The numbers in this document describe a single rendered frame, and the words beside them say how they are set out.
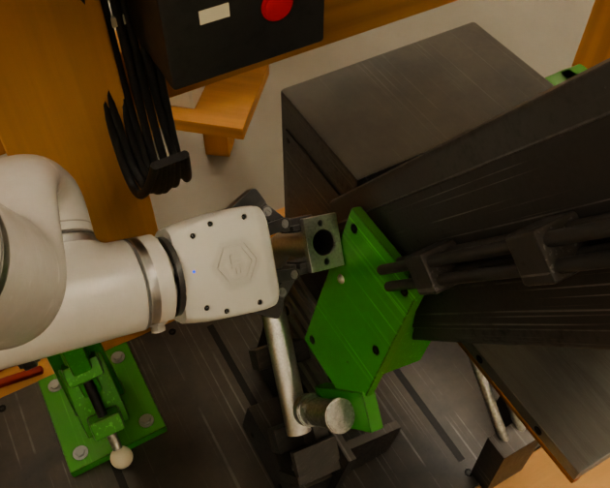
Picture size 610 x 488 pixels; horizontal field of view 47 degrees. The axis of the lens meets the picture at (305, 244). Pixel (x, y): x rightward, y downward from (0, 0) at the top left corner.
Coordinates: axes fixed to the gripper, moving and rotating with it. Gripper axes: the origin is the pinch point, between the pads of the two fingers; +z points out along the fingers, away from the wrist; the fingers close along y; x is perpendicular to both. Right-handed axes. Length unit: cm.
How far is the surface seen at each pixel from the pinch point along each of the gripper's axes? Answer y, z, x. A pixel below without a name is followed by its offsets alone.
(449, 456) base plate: -32.3, 20.0, 6.9
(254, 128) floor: 28, 91, 175
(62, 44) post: 24.1, -17.4, 10.6
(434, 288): -3.6, -0.9, -19.9
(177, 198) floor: 7, 53, 169
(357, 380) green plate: -15.3, 2.8, -1.0
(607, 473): -37, 36, -5
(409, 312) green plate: -7.1, 2.9, -11.5
